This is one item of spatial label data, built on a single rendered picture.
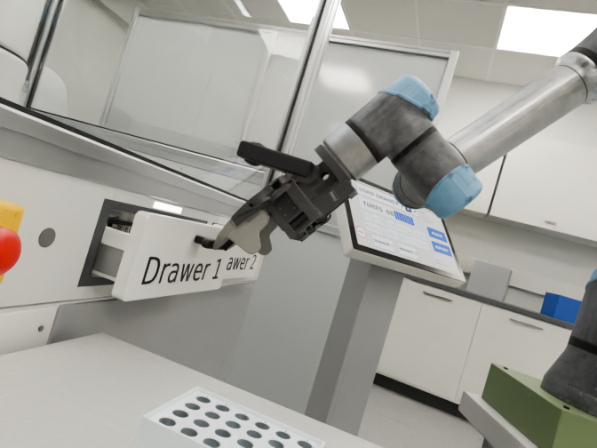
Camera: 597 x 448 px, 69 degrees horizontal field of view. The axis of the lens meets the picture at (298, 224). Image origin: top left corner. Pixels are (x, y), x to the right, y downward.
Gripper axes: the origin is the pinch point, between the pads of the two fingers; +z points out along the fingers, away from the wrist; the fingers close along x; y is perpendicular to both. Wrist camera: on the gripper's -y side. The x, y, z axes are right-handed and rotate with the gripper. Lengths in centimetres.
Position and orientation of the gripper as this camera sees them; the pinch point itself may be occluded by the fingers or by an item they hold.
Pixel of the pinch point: (223, 239)
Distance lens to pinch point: 66.0
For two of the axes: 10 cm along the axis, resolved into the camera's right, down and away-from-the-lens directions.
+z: -7.7, 6.3, 1.2
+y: 6.0, 7.7, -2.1
